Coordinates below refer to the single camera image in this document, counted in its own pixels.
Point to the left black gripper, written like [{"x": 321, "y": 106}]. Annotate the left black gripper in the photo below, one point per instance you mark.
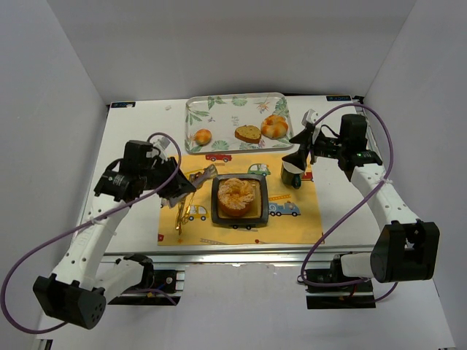
[{"x": 169, "y": 179}]

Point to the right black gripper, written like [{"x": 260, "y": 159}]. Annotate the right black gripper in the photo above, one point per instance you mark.
[{"x": 311, "y": 144}]

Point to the large round sugared cake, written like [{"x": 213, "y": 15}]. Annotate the large round sugared cake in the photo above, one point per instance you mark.
[{"x": 235, "y": 196}]

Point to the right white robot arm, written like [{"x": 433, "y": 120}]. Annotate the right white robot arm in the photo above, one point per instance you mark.
[{"x": 406, "y": 248}]

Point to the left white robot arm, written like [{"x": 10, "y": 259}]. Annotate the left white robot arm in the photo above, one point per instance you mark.
[{"x": 74, "y": 293}]

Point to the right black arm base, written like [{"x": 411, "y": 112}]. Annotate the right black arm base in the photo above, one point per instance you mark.
[{"x": 354, "y": 296}]

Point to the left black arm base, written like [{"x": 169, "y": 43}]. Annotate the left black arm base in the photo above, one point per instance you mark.
[{"x": 166, "y": 290}]

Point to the small round bread roll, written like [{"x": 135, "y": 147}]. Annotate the small round bread roll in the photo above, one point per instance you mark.
[{"x": 202, "y": 137}]

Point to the gold spoon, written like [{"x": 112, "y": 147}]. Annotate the gold spoon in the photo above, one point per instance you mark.
[{"x": 189, "y": 198}]

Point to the dark green cup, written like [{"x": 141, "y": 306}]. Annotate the dark green cup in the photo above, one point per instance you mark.
[{"x": 291, "y": 175}]

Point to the orange glazed donut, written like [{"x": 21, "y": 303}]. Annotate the orange glazed donut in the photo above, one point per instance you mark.
[{"x": 274, "y": 127}]

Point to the gold fork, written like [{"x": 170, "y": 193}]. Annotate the gold fork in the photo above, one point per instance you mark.
[{"x": 182, "y": 216}]

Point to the sliced loaf cake piece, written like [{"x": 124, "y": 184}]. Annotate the sliced loaf cake piece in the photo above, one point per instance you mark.
[{"x": 248, "y": 133}]

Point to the right blue corner label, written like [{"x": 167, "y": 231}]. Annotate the right blue corner label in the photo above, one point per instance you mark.
[{"x": 338, "y": 98}]

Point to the blue corner label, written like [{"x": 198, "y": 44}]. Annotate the blue corner label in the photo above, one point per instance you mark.
[
  {"x": 338, "y": 98},
  {"x": 123, "y": 104}
]

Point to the black square amber plate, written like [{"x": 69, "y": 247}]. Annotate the black square amber plate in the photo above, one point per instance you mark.
[{"x": 257, "y": 214}]

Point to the white tropical leaf tray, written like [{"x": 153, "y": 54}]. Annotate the white tropical leaf tray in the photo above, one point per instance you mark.
[{"x": 223, "y": 114}]

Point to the left blue corner label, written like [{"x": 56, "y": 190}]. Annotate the left blue corner label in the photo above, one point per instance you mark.
[{"x": 123, "y": 104}]

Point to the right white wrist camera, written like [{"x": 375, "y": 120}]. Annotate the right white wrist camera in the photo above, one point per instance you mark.
[{"x": 310, "y": 117}]

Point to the aluminium frame rail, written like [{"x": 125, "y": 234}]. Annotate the aluminium frame rail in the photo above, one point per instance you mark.
[{"x": 228, "y": 257}]

